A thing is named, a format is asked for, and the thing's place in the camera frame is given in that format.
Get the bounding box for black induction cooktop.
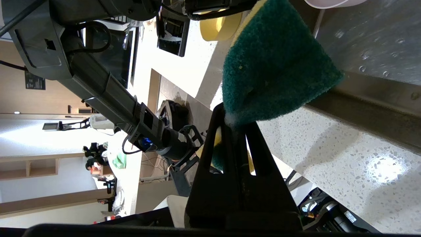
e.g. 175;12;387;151
156;15;191;58

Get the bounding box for stainless steel sink basin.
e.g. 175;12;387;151
289;0;421;156

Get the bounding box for green plastic bag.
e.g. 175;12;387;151
112;153;127;169

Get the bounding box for white boxy device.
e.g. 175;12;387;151
89;114;115;131

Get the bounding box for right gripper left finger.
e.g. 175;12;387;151
185;103;238;228

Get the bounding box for black robot torso frame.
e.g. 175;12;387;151
157;99;211;198

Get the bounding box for grey device with black rim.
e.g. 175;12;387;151
286;171;382;233

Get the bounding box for yellow plastic bowl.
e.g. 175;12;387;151
199;11;244;42

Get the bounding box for light wooden shelf unit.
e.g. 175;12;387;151
0;152;87;181

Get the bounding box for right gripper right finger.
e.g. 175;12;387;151
235;121;304;230

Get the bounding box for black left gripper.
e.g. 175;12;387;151
184;0;260;21

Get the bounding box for green and yellow sponge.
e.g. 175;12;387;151
210;0;344;173

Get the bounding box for black wall sign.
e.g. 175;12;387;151
24;71;46;90

